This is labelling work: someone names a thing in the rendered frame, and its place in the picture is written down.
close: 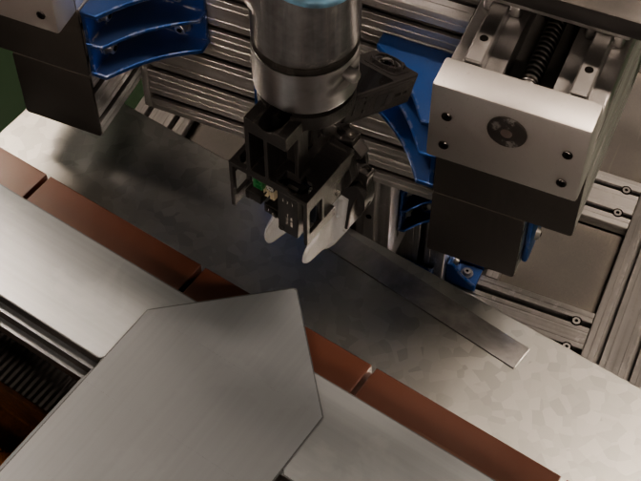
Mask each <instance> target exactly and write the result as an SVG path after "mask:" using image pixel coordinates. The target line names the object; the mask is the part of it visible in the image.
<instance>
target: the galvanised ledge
mask: <svg viewBox="0 0 641 481"><path fill-rule="evenodd" d="M0 147H1V148H3V149H4V150H6V151H8V152H10V153H11V154H13V155H15V156H16V157H19V158H20V159H22V160H24V161H26V162H27V163H28V164H30V165H31V166H33V167H35V168H37V169H38V170H40V171H42V172H43V173H45V174H47V177H48V179H49V178H50V177H52V178H54V179H56V180H58V181H59V182H61V183H63V184H64V185H66V186H68V187H70V188H71V189H73V190H74V191H75V192H77V193H79V194H81V195H82V196H84V197H86V198H87V199H90V200H91V201H93V202H95V203H97V204H98V205H100V206H102V207H103V208H105V209H107V210H109V211H110V212H112V213H114V214H115V215H117V216H119V217H120V218H122V219H124V220H125V221H127V222H129V223H130V224H132V225H134V226H135V227H137V228H139V229H141V230H142V231H144V232H146V233H147V234H149V235H151V236H153V237H154V238H156V239H158V240H159V241H162V242H163V243H165V244H167V245H169V246H170V247H172V248H174V249H175V250H176V251H178V252H179V253H181V254H183V255H185V256H186V257H188V258H190V259H191V260H193V261H196V262H197V263H199V264H201V270H202V271H203V270H204V269H205V267H206V268H207V269H209V270H211V271H213V272H214V273H216V274H218V275H219V276H220V277H222V278H224V279H225V280H227V281H229V282H231V283H233V284H234V285H236V286H238V287H240V288H241V289H243V290H245V291H246V292H248V293H250V294H254V293H260V292H267V291H273V290H280V289H286V288H293V287H294V288H296V289H297V290H298V294H299V299H300V307H301V312H302V317H303V321H304V325H305V326H306V327H308V328H310V329H312V330H313V331H315V332H317V333H318V334H320V335H321V336H322V337H324V338H326V339H328V340H329V341H331V342H333V343H334V344H336V345H339V346H340V347H342V348H344V349H345V350H347V351H349V352H350V353H352V354H354V355H356V356H357V357H359V358H361V359H362V360H364V361H366V362H367V363H369V364H370V365H372V370H371V374H373V372H374V371H375V370H376V368H377V369H379V370H381V371H383V372H384V373H386V374H388V375H389V376H391V377H393V378H394V379H396V380H398V381H400V382H401V383H403V384H405V385H406V386H408V387H410V388H412V389H414V390H416V391H417V392H419V393H421V394H422V395H423V396H425V397H427V398H428V399H430V400H432V401H433V402H435V403H437V404H438V405H440V406H442V407H444V408H446V409H448V410H449V411H451V412H453V413H455V414H456V415H458V416H460V417H461V418H463V419H465V420H466V421H467V422H469V423H471V424H472V425H474V426H476V427H477V428H479V429H481V430H483V431H485V432H487V433H488V434H490V435H492V436H493V437H495V438H497V439H499V440H500V441H502V442H504V443H505V444H507V445H509V446H510V447H512V448H514V449H516V450H518V451H520V452H521V453H522V454H524V455H525V456H527V457H529V458H531V459H532V460H534V461H536V462H537V463H539V464H541V465H543V466H544V467H546V468H548V469H549V470H551V471H553V472H555V473H557V474H559V475H560V476H561V480H560V481H567V480H568V481H641V388H640V387H638V386H636V385H634V384H632V383H630V382H628V381H627V380H625V379H623V378H621V377H619V376H618V375H616V374H614V373H612V372H610V371H608V370H607V369H605V368H603V367H601V366H599V365H598V364H596V363H594V362H592V361H590V360H589V359H587V358H585V357H583V356H581V355H580V354H578V353H576V352H574V351H572V350H570V349H569V348H567V347H565V346H563V345H561V344H559V343H557V342H555V341H553V340H551V338H549V337H547V336H545V335H543V334H542V333H540V332H538V331H536V330H534V329H533V328H531V327H529V326H527V325H525V324H523V323H521V322H519V321H517V320H515V319H514V318H512V317H510V316H508V315H507V314H505V313H504V312H502V311H500V310H498V309H496V308H495V307H493V306H491V305H489V304H487V303H485V302H483V301H481V300H479V299H477V298H476V297H474V296H472V295H470V294H468V293H466V292H465V291H464V290H462V289H460V288H458V287H457V286H455V285H453V284H451V283H449V282H447V281H445V280H443V279H441V278H439V277H438V276H436V275H434V274H432V273H430V272H428V271H427V270H425V269H423V268H421V267H420V266H419V265H417V264H415V263H413V262H411V261H409V260H407V259H405V258H403V257H401V256H400V255H398V254H396V253H394V252H392V251H391V250H389V249H387V248H385V247H383V246H381V245H380V244H378V243H376V242H374V241H372V240H371V239H369V238H367V237H365V236H363V235H362V234H360V233H358V232H356V231H354V230H353V229H351V228H349V229H348V230H347V231H346V233H348V234H350V235H351V236H353V237H354V238H356V239H357V240H359V241H361V242H363V243H364V244H366V245H367V246H369V247H371V248H372V249H374V250H375V251H377V252H378V253H380V254H382V255H383V256H385V257H386V258H388V259H389V260H391V261H393V262H394V263H396V264H397V265H398V266H400V267H402V268H403V269H405V270H406V271H408V272H409V273H411V274H413V275H414V276H416V277H417V278H419V279H420V280H422V281H424V282H426V283H427V284H429V285H430V286H432V287H434V288H435V289H437V290H438V291H440V292H441V293H443V294H445V295H446V296H447V297H448V298H450V299H452V300H453V301H455V302H456V303H458V304H460V305H462V306H463V307H465V308H466V309H468V310H469V311H471V312H473V313H474V314H476V315H477V316H479V317H480V318H482V319H484V320H485V321H487V322H488V323H490V324H492V325H494V326H495V327H497V328H498V329H500V330H501V331H503V332H505V333H506V334H507V335H508V336H510V337H511V338H513V339H515V340H516V341H518V342H519V343H521V344H522V345H525V346H526V347H528V348H529V351H528V352H527V354H526V355H525V356H524V357H523V358H522V360H521V361H520V362H519V363H518V364H517V366H516V367H515V368H512V367H510V366H508V365H506V364H505V363H503V362H502V361H500V360H499V359H497V358H496V357H494V356H492V355H491V354H489V353H488V352H486V351H485V350H483V349H482V348H480V347H479V346H477V345H475V344H473V343H472V342H471V341H470V340H468V339H467V338H465V337H464V336H462V335H460V334H459V333H457V332H456V331H454V330H453V329H451V328H450V327H448V326H446V325H445V324H443V323H441V322H440V321H438V320H437V319H435V318H434V317H432V316H430V315H429V314H427V313H426V312H424V311H423V310H421V309H420V308H419V307H418V306H416V305H414V304H413V303H411V302H409V301H408V300H406V299H405V298H403V297H401V296H400V295H398V294H397V293H395V292H394V291H392V290H391V289H389V288H388V287H386V286H384V285H383V284H381V283H380V282H378V281H376V280H375V279H373V278H372V277H370V276H368V275H367V274H365V273H364V272H362V271H361V270H360V269H359V268H357V267H356V266H354V265H352V264H351V263H349V262H348V261H346V260H344V259H343V258H341V257H339V256H338V255H336V254H335V253H333V252H332V251H330V250H329V249H327V248H326V249H324V250H321V251H320V252H319V254H318V255H317V256H316V257H315V258H314V259H313V260H311V261H310V262H308V263H303V262H302V255H303V252H304V250H305V248H306V245H305V244H304V235H303V234H301V235H300V236H299V237H298V238H295V237H293V236H292V235H290V234H288V233H285V234H284V235H282V236H281V237H280V238H278V239H277V240H275V241H273V242H271V243H268V242H267V241H266V240H265V238H264V231H265V228H266V226H267V224H268V222H269V221H270V219H271V218H272V216H273V215H271V214H269V213H267V212H266V211H265V210H264V202H265V201H264V202H263V203H262V204H259V203H257V202H256V201H254V200H252V199H248V198H247V197H246V195H245V196H244V197H243V198H242V199H241V200H240V201H239V202H238V203H237V204H236V206H235V205H234V204H232V197H231V181H230V174H229V162H228V160H226V159H224V158H222V157H220V156H218V155H216V154H214V153H212V152H211V151H209V150H207V149H205V148H203V147H201V146H200V145H198V144H196V143H194V142H193V141H192V140H190V139H188V138H186V137H184V136H182V135H180V134H178V133H176V132H174V131H173V130H171V129H169V128H167V127H165V126H163V125H162V124H160V123H158V122H156V121H154V120H153V119H151V118H149V117H147V116H145V115H144V114H142V113H140V112H138V111H136V110H135V109H133V108H131V107H129V106H127V105H126V104H123V105H122V107H121V108H120V110H119V111H118V113H117V114H116V116H115V117H114V119H113V120H112V122H111V123H110V125H109V126H108V128H107V129H106V131H105V132H104V133H103V135H101V136H98V135H95V134H92V133H89V132H86V131H83V130H80V129H77V128H74V127H72V126H69V125H66V124H63V123H61V122H58V121H55V120H52V119H49V118H46V117H43V116H41V115H36V114H33V113H30V112H28V111H27V109H26V110H25V111H24V112H23V113H22V114H21V115H19V116H18V117H17V118H16V119H15V120H14V121H13V122H12V123H11V124H10V125H8V126H7V127H6V128H5V129H4V130H3V131H2V132H1V133H0Z"/></svg>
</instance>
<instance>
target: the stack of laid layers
mask: <svg viewBox="0 0 641 481"><path fill-rule="evenodd" d="M0 331H1V332H2V333H4V334H6V335H7V336H9V337H10V338H12V339H13V340H15V341H16V342H17V343H18V344H20V345H22V346H24V347H25V348H27V349H28V350H30V351H31V352H33V353H35V354H36V355H38V356H39V357H41V358H42V359H44V360H45V361H47V362H48V363H50V364H52V365H53V366H55V367H57V368H58V369H60V370H61V371H63V372H64V373H66V374H68V375H69V376H71V377H72V378H74V380H76V381H77V383H76V384H75V385H74V386H73V387H72V388H71V389H70V391H69V392H68V393H67V394H66V395H65V396H64V397H63V398H62V399H61V400H60V401H59V403H58V404H57V405H56V406H55V407H54V408H53V409H52V410H51V411H50V412H49V413H48V415H47V416H46V417H45V418H44V419H43V420H42V421H41V422H40V423H39V424H38V425H37V427H36V428H35V429H34V430H33V431H32V432H31V433H30V434H29V435H28V436H27V437H26V439H25V440H24V441H23V442H22V443H21V444H20V445H19V446H18V447H17V448H16V449H15V451H14V452H13V453H12V454H11V455H10V456H9V457H8V458H7V459H6V460H5V461H4V463H3V464H2V465H1V466H0V470H1V469H2V468H3V467H4V466H5V465H6V464H7V463H8V462H9V461H10V459H11V458H12V457H13V456H14V455H15V454H16V453H17V452H18V451H19V450H20V448H21V447H22V446H23V445H24V444H25V443H26V442H27V441H28V440H29V439H30V437H31V436H32V435H33V434H34V433H35V432H36V431H37V430H38V429H39V427H40V426H41V425H42V424H43V423H44V422H45V421H46V420H47V419H48V418H49V416H50V415H51V414H52V413H53V412H54V411H55V410H56V409H57V408H58V406H59V405H60V404H61V403H62V402H63V401H64V400H65V399H66V398H67V397H68V395H69V394H70V393H71V392H72V391H73V390H74V389H75V388H76V387H77V386H78V384H79V383H80V382H81V381H82V380H83V379H84V378H85V377H86V376H87V375H88V373H89V372H90V371H91V370H92V369H93V368H94V367H95V366H96V365H97V364H98V362H99V361H100V360H101V359H102V358H100V359H98V358H97V357H95V356H93V355H92V354H91V353H90V352H88V351H87V350H85V349H83V348H82V347H80V346H79V345H77V344H75V343H73V342H72V341H70V340H69V339H67V338H65V337H64V336H62V335H61V334H59V333H58V332H56V331H54V330H53V329H51V328H50V327H48V326H47V325H45V324H43V323H41V322H40V321H38V320H37V319H35V318H34V317H33V316H31V315H30V314H28V313H27V312H25V311H23V310H22V309H20V308H19V307H17V306H16V305H14V304H12V303H10V302H9V301H7V300H6V299H4V298H2V297H1V296H0ZM275 481H291V480H289V479H287V478H286V477H284V476H283V474H282V471H281V473H280V474H279V476H278V477H277V478H276V479H275Z"/></svg>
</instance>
